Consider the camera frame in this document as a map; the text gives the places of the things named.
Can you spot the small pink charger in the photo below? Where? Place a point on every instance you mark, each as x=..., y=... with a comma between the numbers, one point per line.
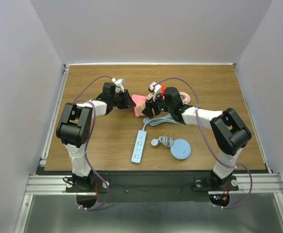
x=149, y=96

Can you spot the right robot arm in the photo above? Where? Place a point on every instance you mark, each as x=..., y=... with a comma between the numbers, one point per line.
x=229, y=130

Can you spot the red cube socket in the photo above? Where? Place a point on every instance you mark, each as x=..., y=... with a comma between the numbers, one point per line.
x=163, y=87

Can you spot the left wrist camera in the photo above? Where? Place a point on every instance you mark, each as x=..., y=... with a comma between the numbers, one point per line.
x=119, y=84

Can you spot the blue power strip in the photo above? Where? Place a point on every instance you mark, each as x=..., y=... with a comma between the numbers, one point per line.
x=141, y=137

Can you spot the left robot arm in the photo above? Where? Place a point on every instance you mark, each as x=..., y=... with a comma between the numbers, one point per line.
x=76, y=124

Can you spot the blue round socket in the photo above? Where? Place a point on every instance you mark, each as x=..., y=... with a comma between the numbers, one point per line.
x=180, y=149

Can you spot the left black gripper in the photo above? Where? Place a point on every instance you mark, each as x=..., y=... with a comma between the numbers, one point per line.
x=127, y=102

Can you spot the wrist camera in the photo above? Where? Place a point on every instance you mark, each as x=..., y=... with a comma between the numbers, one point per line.
x=119, y=84
x=155, y=89

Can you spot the pink triangular socket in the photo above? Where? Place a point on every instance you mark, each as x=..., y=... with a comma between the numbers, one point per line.
x=138, y=100

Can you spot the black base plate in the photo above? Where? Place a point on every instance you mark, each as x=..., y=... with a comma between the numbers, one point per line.
x=151, y=186

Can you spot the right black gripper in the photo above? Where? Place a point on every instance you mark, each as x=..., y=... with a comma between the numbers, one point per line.
x=149, y=105

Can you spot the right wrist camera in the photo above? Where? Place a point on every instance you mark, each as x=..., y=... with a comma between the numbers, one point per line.
x=155, y=89

